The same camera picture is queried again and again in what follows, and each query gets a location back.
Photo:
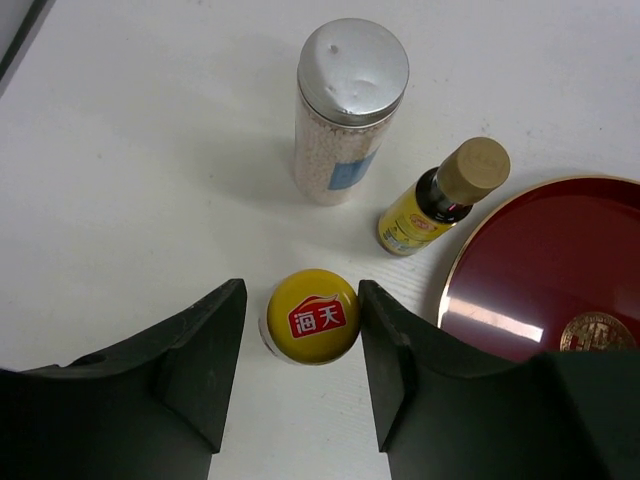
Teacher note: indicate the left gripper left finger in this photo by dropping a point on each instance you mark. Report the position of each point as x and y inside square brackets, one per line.
[152, 406]

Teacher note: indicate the green label sauce bottle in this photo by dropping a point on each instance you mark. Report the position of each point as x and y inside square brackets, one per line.
[311, 318]

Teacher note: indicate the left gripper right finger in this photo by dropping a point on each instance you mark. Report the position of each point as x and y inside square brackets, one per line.
[446, 410]

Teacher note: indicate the small yellow label bottle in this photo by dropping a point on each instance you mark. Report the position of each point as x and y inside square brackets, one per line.
[443, 196]

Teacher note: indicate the red round tray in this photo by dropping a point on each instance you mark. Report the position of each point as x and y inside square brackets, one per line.
[555, 268]

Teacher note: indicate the tall silver lid jar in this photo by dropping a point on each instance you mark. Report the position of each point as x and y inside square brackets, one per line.
[351, 77]

